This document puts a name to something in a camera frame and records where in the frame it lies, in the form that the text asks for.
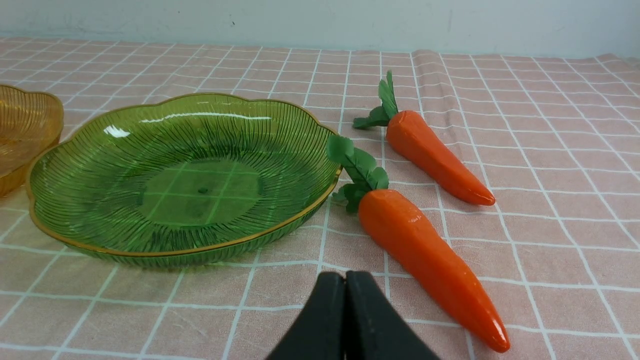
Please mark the green ribbed plastic plate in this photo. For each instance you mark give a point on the green ribbed plastic plate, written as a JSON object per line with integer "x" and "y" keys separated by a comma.
{"x": 193, "y": 180}

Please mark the pink checked tablecloth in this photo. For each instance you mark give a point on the pink checked tablecloth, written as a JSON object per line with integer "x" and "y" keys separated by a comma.
{"x": 555, "y": 140}

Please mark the orange toy carrot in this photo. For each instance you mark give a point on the orange toy carrot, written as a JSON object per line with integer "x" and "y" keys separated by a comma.
{"x": 410, "y": 136}
{"x": 406, "y": 234}

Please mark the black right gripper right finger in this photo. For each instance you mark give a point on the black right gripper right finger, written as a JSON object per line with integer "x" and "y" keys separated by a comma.
{"x": 373, "y": 329}

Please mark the amber ribbed plastic plate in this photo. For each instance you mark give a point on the amber ribbed plastic plate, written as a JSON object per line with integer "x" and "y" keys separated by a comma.
{"x": 31, "y": 122}

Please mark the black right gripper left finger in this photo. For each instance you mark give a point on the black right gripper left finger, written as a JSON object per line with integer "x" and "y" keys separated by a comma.
{"x": 316, "y": 333}

